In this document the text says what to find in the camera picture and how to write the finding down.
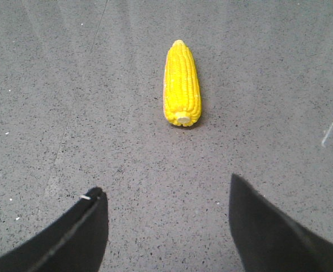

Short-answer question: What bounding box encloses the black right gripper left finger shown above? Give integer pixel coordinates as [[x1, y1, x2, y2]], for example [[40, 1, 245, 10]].
[[0, 187, 108, 271]]

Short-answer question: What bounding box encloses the yellow corn cob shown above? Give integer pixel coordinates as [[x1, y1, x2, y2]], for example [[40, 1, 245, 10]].
[[163, 40, 202, 127]]

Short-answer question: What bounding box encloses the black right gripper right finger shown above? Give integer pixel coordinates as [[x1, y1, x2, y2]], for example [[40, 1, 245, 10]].
[[229, 174, 333, 271]]

